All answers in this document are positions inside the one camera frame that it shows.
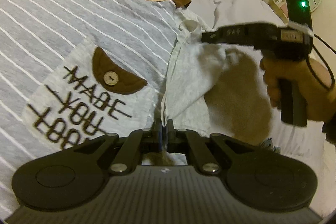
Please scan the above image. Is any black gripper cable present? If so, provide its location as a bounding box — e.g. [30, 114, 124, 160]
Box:
[305, 33, 336, 92]

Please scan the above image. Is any small storage shelf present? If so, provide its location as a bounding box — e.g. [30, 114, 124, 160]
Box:
[268, 0, 289, 23]

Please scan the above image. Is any grey striped t-shirt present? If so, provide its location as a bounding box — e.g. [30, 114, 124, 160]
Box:
[0, 0, 237, 217]

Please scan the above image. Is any person's right hand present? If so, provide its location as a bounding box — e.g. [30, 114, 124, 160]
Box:
[260, 57, 335, 122]

